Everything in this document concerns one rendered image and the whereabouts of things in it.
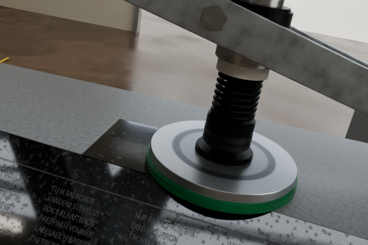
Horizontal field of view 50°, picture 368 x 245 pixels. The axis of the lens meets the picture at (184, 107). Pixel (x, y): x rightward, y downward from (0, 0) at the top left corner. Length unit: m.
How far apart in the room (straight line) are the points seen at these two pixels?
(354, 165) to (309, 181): 0.13
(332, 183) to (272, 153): 0.10
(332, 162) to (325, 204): 0.14
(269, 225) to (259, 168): 0.08
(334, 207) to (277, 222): 0.09
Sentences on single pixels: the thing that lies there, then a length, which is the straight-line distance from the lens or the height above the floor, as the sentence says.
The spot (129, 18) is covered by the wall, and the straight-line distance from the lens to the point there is 5.60.
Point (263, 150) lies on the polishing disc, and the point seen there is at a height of 0.85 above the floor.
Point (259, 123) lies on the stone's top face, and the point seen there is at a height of 0.83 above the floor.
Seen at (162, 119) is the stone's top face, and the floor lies 0.83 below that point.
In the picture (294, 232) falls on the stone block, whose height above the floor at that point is 0.81.
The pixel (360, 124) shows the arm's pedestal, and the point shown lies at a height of 0.60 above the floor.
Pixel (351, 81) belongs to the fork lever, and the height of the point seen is 1.00.
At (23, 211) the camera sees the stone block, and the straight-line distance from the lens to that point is 0.58.
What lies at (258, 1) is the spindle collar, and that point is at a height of 1.07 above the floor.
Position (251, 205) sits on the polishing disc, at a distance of 0.50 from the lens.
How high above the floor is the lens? 1.11
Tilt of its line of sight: 21 degrees down
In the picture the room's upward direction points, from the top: 10 degrees clockwise
